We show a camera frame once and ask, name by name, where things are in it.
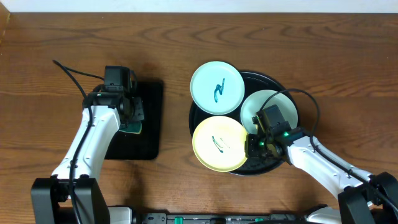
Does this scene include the green scrubbing sponge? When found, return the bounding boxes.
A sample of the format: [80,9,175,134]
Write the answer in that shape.
[119,121,142,134]

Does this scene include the yellow plate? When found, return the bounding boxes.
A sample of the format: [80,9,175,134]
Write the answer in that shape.
[192,116,248,172]

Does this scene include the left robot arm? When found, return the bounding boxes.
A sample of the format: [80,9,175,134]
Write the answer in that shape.
[31,83,136,223]

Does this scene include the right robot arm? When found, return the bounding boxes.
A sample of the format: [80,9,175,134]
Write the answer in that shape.
[245,127,397,223]

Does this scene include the black rectangular tray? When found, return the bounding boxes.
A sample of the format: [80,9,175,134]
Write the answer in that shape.
[105,80,164,160]

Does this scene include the light blue plate right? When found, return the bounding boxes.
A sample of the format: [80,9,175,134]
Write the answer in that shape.
[240,90,299,134]

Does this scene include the light blue plate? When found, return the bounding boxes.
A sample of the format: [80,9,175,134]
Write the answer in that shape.
[240,90,299,134]
[190,61,245,115]

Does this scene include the light blue plate top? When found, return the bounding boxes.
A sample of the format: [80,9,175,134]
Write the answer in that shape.
[190,61,245,115]

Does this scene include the right black cable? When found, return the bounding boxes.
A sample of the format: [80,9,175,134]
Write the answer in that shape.
[257,88,398,212]

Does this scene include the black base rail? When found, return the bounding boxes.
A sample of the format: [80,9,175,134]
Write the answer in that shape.
[141,213,307,224]

